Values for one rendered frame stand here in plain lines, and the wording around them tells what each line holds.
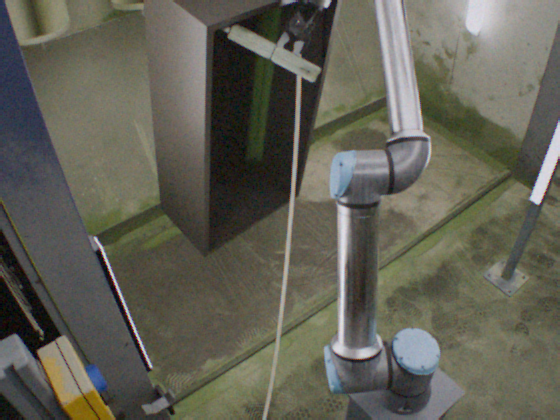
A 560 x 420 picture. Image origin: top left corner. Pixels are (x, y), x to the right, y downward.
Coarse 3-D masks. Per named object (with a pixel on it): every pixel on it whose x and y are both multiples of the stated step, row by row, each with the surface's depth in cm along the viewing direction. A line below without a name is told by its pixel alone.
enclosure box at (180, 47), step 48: (144, 0) 160; (192, 0) 149; (240, 0) 151; (288, 0) 157; (336, 0) 178; (192, 48) 152; (240, 48) 211; (192, 96) 167; (240, 96) 233; (288, 96) 228; (192, 144) 185; (240, 144) 260; (288, 144) 247; (192, 192) 207; (240, 192) 260; (288, 192) 264; (192, 240) 235
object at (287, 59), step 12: (228, 36) 156; (240, 36) 155; (252, 36) 154; (252, 48) 156; (264, 48) 155; (276, 48) 155; (288, 48) 164; (276, 60) 156; (288, 60) 155; (300, 60) 154; (300, 72) 156; (312, 72) 155
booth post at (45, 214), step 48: (0, 0) 81; (0, 48) 86; (0, 96) 90; (0, 144) 96; (48, 144) 103; (0, 192) 101; (48, 192) 109; (48, 240) 116; (48, 288) 123; (96, 288) 134; (96, 336) 144; (144, 384) 172
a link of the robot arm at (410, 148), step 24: (384, 0) 132; (384, 24) 132; (384, 48) 132; (408, 48) 131; (384, 72) 133; (408, 72) 129; (408, 96) 128; (408, 120) 127; (408, 144) 125; (408, 168) 125
